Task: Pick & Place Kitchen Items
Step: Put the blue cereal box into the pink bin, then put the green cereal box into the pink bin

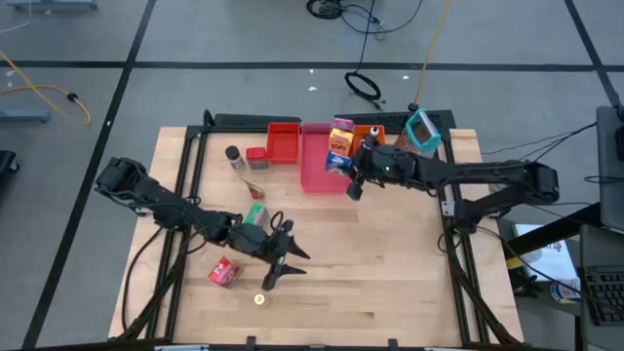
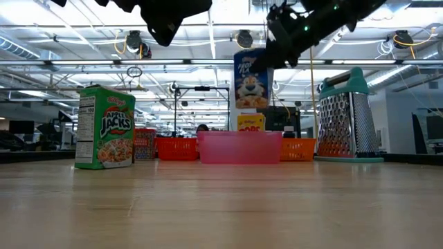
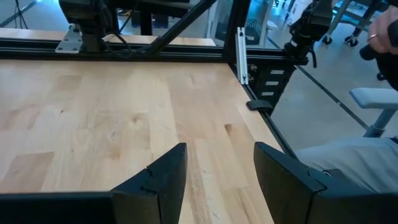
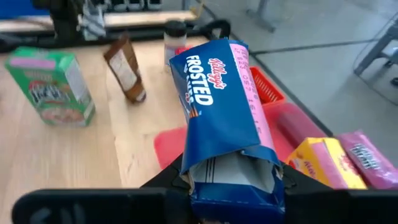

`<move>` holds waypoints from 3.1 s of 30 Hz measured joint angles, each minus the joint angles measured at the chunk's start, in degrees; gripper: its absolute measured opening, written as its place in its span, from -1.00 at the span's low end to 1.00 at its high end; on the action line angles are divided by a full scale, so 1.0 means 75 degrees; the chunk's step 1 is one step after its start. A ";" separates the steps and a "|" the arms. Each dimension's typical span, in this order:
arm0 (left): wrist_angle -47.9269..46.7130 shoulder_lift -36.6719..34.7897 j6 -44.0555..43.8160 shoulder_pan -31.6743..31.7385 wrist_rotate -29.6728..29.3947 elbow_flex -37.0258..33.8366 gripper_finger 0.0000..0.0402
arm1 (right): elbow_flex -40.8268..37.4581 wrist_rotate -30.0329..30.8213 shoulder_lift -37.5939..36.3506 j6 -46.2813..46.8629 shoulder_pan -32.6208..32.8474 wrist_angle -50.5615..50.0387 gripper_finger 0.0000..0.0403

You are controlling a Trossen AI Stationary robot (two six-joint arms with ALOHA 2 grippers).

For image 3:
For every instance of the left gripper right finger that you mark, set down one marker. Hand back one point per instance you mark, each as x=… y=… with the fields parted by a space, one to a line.
x=286 y=186

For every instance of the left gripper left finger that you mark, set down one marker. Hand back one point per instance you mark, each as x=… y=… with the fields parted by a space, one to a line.
x=161 y=186

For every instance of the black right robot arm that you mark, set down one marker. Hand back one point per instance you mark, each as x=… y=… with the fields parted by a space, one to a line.
x=84 y=12

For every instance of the black table edge clamp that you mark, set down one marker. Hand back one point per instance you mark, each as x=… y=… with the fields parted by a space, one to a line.
x=259 y=105

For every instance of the black box with white labels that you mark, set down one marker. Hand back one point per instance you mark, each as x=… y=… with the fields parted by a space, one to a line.
x=273 y=90

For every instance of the grey stool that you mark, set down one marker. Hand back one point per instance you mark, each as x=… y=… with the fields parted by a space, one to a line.
x=373 y=97

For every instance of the grey wheeled cart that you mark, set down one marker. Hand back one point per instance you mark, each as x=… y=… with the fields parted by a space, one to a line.
x=350 y=40

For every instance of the person's hand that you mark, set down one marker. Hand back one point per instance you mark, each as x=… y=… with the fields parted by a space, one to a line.
x=381 y=34

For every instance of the black aluminium table frame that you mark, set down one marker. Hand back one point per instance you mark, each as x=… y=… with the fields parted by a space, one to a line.
x=186 y=56

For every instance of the silver aluminium bracket bar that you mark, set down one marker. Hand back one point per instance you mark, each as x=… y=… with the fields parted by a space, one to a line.
x=242 y=56

